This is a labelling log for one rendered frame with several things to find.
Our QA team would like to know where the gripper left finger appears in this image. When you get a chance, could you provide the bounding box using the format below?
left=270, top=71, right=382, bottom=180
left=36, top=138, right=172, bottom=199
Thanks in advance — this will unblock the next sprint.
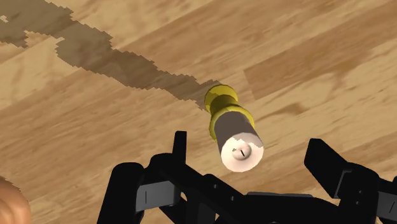
left=97, top=130, right=249, bottom=224

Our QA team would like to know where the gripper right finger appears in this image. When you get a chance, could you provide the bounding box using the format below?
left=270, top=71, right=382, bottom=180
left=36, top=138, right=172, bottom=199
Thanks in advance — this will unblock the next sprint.
left=303, top=138, right=397, bottom=224

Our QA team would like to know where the orange round object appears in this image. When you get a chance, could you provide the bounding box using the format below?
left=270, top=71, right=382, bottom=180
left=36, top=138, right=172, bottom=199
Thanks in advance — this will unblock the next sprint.
left=0, top=176, right=32, bottom=224

